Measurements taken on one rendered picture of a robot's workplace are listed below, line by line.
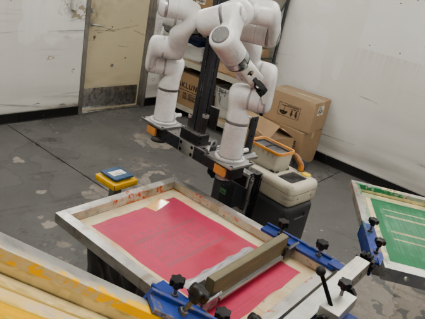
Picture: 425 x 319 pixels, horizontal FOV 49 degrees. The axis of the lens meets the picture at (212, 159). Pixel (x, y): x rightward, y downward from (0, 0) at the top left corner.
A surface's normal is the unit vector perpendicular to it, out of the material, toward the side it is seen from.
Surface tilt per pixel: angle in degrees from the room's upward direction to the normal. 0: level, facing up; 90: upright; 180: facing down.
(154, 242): 0
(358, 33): 90
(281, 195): 90
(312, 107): 83
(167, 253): 0
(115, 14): 90
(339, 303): 0
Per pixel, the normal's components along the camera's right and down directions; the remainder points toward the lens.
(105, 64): 0.75, 0.38
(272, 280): 0.18, -0.91
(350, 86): -0.63, 0.18
